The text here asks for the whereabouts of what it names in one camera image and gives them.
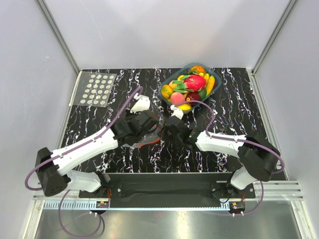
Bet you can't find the clear zip top bag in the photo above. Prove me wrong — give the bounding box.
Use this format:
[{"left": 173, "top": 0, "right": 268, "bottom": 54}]
[{"left": 121, "top": 113, "right": 161, "bottom": 148}]

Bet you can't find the pink peach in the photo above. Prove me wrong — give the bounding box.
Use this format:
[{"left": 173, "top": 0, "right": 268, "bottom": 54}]
[{"left": 170, "top": 92, "right": 185, "bottom": 105}]

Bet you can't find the yellow green mango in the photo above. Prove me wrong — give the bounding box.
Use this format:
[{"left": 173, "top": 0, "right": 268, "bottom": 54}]
[{"left": 160, "top": 85, "right": 174, "bottom": 99}]

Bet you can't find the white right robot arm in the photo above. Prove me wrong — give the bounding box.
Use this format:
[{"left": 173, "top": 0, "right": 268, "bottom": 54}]
[{"left": 159, "top": 116, "right": 280, "bottom": 198}]

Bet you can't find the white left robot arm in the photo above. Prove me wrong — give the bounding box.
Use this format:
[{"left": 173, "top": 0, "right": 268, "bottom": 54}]
[{"left": 35, "top": 110, "right": 159, "bottom": 197}]

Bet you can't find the yellow lemon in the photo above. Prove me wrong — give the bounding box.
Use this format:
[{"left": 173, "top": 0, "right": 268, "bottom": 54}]
[{"left": 177, "top": 104, "right": 192, "bottom": 111}]

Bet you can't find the green lime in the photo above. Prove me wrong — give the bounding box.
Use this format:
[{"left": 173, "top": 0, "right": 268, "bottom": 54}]
[{"left": 198, "top": 88, "right": 207, "bottom": 100}]

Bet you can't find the pink dragon fruit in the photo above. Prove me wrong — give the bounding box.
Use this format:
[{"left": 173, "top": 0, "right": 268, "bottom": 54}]
[{"left": 173, "top": 74, "right": 206, "bottom": 93}]

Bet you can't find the yellow banana bunch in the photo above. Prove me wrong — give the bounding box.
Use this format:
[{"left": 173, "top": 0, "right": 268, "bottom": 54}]
[{"left": 199, "top": 73, "right": 215, "bottom": 96}]

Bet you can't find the clear sheet with white dots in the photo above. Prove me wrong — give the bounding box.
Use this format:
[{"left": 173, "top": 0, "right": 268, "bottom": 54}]
[{"left": 69, "top": 71, "right": 117, "bottom": 108}]

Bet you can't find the orange pineapple toy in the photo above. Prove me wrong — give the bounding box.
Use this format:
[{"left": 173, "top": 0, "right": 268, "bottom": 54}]
[{"left": 187, "top": 65, "right": 206, "bottom": 75}]

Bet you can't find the transparent blue plastic fruit tray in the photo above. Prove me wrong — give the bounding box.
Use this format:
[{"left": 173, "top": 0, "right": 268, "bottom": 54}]
[{"left": 158, "top": 63, "right": 221, "bottom": 114}]

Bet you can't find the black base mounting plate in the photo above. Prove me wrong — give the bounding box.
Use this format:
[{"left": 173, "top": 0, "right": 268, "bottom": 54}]
[{"left": 79, "top": 171, "right": 256, "bottom": 200}]

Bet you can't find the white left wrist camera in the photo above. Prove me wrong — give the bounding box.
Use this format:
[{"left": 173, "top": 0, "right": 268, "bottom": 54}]
[{"left": 130, "top": 94, "right": 151, "bottom": 114}]

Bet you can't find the aluminium frame rail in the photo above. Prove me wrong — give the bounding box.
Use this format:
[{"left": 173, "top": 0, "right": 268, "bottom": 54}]
[{"left": 211, "top": 180, "right": 304, "bottom": 201}]

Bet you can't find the white slotted cable duct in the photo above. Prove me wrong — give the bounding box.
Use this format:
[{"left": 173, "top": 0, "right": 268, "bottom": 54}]
[{"left": 43, "top": 201, "right": 230, "bottom": 210}]

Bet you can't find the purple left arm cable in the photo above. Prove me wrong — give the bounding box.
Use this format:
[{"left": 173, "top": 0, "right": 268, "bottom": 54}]
[{"left": 24, "top": 86, "right": 144, "bottom": 238}]

